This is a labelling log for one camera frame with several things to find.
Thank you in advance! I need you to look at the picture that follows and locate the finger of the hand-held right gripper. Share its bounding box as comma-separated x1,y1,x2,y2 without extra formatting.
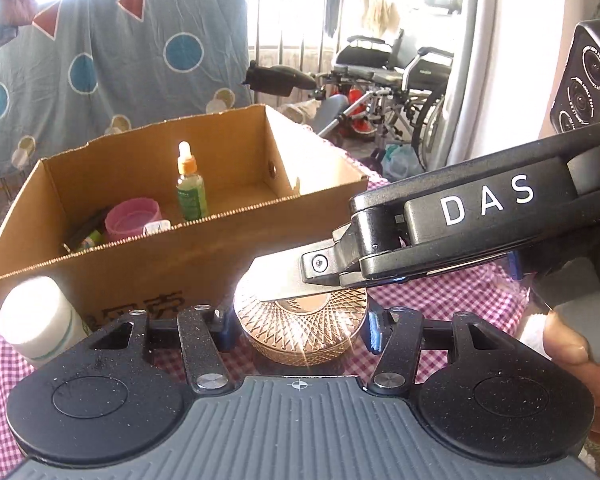
252,225,368,304

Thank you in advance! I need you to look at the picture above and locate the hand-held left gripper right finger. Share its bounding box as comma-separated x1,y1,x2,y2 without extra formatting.
365,307,502,396

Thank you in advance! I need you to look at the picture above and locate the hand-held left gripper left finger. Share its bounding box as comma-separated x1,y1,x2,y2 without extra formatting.
87,304,241,396

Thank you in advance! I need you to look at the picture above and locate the gold lidded jar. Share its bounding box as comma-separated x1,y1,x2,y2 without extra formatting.
233,270,369,367

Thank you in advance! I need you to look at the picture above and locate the brown cardboard box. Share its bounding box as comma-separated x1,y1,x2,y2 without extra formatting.
0,104,371,332

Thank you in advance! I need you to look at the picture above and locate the green dropper bottle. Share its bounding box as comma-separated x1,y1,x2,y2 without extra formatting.
176,141,209,222

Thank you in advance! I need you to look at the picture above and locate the pink plastic lid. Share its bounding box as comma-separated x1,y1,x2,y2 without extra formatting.
105,198,162,244

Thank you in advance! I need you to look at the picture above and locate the green lip balm tube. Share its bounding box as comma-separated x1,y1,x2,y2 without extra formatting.
77,230,106,254

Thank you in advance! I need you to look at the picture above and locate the purple checkered tablecloth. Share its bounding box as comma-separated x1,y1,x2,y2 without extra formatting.
0,107,551,466

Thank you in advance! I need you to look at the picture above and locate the pale plastic bag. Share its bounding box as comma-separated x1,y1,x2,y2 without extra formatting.
382,144,426,182

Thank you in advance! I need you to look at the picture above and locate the folded silver wheelchair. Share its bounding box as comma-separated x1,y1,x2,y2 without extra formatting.
370,47,454,171

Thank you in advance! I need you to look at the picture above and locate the grey padded leg rest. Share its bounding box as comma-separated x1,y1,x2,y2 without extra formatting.
312,95,352,137

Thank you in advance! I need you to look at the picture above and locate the white supplement bottle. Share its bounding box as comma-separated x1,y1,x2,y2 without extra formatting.
0,276,89,369

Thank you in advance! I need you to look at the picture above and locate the black padded seat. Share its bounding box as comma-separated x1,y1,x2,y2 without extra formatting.
243,60,317,97

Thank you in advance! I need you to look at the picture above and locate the wheelchair with black cushions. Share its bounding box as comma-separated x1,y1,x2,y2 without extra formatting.
330,30,407,111

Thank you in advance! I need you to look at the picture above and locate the beige hanging towel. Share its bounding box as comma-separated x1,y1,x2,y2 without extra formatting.
362,0,399,37

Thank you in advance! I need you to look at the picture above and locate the metal railing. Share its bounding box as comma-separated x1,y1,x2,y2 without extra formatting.
247,0,352,111

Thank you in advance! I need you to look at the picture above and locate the blue patterned blanket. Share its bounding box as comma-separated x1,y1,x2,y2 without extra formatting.
0,0,254,182

